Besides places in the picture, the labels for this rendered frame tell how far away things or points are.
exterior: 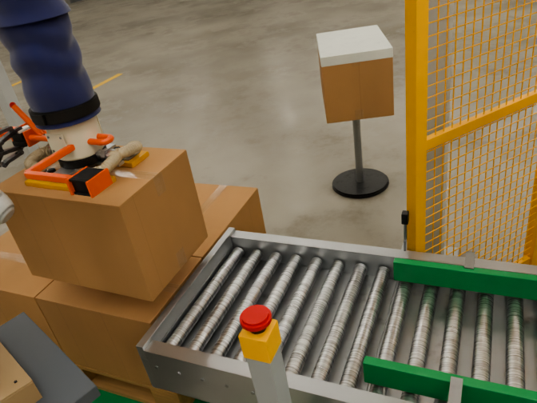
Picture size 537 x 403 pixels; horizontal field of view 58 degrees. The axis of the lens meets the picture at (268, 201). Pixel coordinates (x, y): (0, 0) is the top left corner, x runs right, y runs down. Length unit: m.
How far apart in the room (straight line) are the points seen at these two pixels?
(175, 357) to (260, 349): 0.62
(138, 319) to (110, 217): 0.48
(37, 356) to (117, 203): 0.51
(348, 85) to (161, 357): 1.88
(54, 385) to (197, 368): 0.42
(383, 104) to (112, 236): 1.86
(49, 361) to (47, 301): 0.65
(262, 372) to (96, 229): 0.81
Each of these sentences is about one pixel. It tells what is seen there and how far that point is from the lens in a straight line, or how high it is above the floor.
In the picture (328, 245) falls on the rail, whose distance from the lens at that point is 1.96.
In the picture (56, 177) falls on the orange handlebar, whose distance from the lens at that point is 1.54.
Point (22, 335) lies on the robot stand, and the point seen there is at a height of 0.75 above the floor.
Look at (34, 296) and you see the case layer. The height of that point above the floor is 0.54.
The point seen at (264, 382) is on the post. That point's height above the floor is 0.86.
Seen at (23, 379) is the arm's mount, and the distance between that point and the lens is 1.50.
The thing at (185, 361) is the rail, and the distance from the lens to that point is 1.64.
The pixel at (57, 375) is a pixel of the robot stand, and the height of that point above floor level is 0.75.
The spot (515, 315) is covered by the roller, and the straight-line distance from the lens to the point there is 1.78.
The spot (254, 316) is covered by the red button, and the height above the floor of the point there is 1.04.
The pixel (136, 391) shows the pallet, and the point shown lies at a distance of 2.42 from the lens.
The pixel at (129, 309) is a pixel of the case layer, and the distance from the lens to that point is 1.99.
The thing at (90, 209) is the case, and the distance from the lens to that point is 1.66.
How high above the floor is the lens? 1.77
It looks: 31 degrees down
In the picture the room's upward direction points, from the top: 10 degrees counter-clockwise
